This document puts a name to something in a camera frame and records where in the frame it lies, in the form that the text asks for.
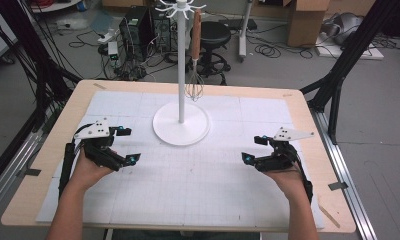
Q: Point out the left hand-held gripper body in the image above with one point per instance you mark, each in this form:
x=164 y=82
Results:
x=101 y=153

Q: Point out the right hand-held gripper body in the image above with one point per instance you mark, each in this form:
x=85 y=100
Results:
x=281 y=160

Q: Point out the white hook stand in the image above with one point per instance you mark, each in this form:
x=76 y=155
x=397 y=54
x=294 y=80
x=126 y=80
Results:
x=181 y=66

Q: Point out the person's left hand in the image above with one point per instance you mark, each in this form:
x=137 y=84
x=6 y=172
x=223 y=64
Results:
x=88 y=175

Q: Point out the person's right hand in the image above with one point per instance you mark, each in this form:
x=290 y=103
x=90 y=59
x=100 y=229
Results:
x=293 y=183

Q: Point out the tan tape strip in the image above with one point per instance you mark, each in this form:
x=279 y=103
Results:
x=287 y=95
x=99 y=86

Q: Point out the white grid mat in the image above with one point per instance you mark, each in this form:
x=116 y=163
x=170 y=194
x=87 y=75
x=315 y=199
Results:
x=204 y=186

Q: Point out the grey tape strip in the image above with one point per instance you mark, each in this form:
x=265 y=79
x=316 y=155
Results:
x=338 y=186

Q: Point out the black tape strip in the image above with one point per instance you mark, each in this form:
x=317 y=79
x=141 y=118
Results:
x=31 y=172

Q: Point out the thin wooden stick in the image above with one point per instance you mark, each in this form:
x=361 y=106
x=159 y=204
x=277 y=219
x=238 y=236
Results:
x=329 y=216

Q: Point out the white adapter box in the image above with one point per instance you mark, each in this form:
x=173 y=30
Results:
x=113 y=50

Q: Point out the person's dark trousers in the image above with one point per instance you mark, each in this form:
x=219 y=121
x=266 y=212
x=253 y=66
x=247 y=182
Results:
x=188 y=235

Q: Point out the white power strip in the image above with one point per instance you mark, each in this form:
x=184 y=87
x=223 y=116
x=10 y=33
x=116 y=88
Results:
x=106 y=36

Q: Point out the black computer tower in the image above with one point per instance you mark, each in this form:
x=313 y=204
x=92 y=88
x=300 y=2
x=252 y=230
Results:
x=163 y=31
x=136 y=30

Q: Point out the black round stool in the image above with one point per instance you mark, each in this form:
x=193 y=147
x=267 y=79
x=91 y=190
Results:
x=214 y=33

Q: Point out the cardboard box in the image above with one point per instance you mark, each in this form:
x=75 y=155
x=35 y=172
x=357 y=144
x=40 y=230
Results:
x=304 y=23

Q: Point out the white board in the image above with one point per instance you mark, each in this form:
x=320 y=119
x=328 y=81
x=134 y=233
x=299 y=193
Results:
x=354 y=53

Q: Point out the grey device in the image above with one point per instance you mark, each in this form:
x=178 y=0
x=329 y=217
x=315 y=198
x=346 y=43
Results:
x=346 y=26

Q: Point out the aluminium rail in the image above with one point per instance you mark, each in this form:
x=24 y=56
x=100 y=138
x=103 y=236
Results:
x=14 y=160
x=344 y=166

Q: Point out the black metal frame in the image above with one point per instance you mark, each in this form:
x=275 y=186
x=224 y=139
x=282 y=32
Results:
x=351 y=50
x=31 y=50

